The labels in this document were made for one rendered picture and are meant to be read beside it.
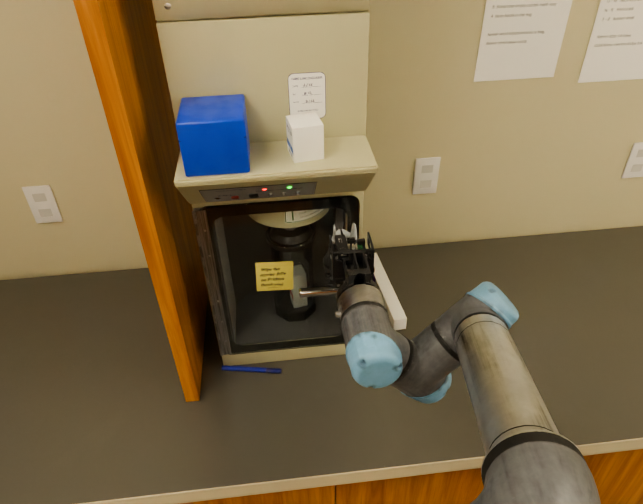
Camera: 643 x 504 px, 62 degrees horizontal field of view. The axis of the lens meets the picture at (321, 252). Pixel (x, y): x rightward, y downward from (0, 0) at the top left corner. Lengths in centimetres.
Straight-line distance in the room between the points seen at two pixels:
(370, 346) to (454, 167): 90
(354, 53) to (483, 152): 75
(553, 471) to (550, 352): 90
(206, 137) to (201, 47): 14
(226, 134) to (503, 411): 53
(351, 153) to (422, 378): 37
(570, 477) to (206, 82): 72
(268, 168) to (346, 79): 20
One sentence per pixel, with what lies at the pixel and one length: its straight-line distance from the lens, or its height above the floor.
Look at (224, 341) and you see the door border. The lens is 123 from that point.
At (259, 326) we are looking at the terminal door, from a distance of 120.
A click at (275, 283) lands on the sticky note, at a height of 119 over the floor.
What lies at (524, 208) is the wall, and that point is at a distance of 174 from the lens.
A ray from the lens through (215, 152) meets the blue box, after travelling 84.
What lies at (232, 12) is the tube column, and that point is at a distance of 88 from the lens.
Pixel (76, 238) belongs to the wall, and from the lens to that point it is 166.
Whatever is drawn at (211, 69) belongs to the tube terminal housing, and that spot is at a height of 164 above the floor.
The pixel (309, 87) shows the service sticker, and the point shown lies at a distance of 92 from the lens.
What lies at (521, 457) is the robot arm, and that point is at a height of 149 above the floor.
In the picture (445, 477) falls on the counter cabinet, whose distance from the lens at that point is 129.
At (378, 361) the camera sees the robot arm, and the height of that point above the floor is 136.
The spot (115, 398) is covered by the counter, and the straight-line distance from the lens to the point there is 133.
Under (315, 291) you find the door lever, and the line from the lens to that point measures 107.
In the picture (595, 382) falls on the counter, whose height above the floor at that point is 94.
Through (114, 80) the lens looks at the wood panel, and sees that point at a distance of 83.
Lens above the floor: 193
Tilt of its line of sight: 38 degrees down
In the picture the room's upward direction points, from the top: 1 degrees counter-clockwise
